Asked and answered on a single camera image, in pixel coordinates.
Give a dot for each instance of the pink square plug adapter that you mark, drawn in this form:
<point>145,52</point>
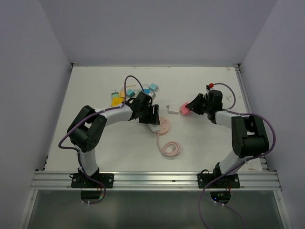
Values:
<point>184,110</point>

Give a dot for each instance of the aluminium front rail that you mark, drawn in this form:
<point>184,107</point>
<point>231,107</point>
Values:
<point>156,181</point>

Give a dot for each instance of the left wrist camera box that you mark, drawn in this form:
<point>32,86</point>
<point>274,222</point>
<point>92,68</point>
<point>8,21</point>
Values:
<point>152,95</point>

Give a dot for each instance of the left black base bracket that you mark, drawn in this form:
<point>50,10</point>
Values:
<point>95,180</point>

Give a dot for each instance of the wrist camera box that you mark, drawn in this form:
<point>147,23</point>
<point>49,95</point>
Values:
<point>209,87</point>
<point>152,95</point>

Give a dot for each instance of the teal plug adapter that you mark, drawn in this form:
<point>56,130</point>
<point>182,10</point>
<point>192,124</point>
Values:
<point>153,87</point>

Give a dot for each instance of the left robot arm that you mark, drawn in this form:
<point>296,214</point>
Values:
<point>86,129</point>

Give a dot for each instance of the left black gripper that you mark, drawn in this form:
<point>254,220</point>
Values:
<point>153,118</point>

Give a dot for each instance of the pink power socket cluster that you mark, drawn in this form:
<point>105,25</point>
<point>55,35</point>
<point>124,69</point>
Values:
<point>161,129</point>

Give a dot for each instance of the white plug adapter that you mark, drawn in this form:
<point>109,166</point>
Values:
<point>173,109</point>

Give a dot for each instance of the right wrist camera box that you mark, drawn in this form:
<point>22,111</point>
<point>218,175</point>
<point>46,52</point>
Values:
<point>209,87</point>

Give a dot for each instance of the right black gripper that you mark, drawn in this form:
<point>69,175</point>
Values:
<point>193,105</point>

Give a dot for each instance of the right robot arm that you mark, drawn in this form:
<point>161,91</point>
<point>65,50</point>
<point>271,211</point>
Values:
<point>249,137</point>

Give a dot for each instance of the green plug adapter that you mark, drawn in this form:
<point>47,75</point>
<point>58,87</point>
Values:
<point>115,95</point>

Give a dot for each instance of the light teal usb charger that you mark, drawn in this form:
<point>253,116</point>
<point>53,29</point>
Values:
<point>130,93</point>

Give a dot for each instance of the yellow cube power socket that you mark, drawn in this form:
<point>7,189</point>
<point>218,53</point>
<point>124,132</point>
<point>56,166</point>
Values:
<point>117,101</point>

